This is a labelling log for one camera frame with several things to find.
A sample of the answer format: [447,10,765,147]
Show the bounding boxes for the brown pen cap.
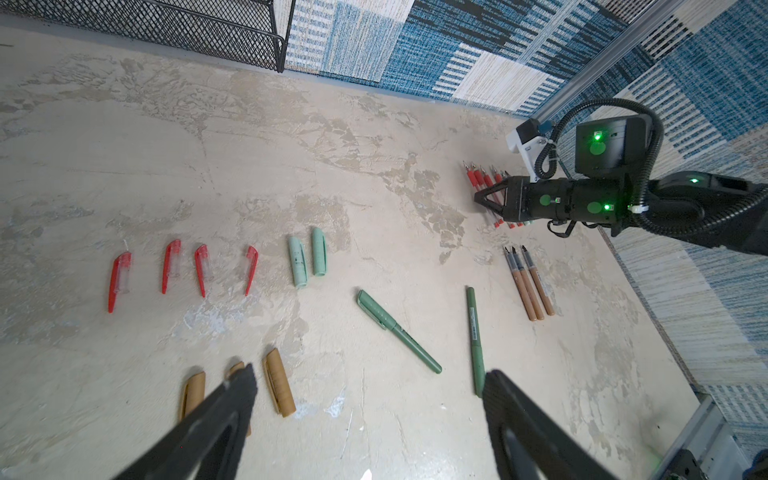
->
[262,348,296,418]
[178,371,206,422]

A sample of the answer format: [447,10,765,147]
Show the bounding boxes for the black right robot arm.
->
[474,114,767,255]

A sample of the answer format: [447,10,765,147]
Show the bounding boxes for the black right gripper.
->
[473,176,576,222]

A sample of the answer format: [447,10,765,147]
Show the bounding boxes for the black wire mesh shelf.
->
[1,0,296,72]

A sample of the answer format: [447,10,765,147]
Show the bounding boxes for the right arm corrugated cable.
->
[533,97,768,238]

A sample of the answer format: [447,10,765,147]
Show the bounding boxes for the light green cap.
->
[288,236,308,288]
[311,227,328,277]

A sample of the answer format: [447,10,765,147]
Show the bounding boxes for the gold marker bottom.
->
[512,248,544,321]

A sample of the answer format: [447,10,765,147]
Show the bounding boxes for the brown pen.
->
[521,245,555,316]

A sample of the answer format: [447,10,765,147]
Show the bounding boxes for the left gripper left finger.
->
[116,364,258,479]

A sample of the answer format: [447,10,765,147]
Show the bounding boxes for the red pen cap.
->
[244,245,259,296]
[108,251,132,313]
[161,239,182,295]
[194,244,210,298]

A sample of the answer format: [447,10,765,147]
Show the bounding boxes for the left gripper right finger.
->
[482,370,614,479]

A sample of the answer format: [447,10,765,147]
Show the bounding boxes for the aluminium front rail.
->
[650,394,752,479]

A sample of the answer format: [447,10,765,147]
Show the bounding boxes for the brown pen diagonal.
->
[504,247,537,321]

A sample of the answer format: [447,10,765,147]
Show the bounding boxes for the dark green pen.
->
[466,286,486,398]
[356,290,442,374]

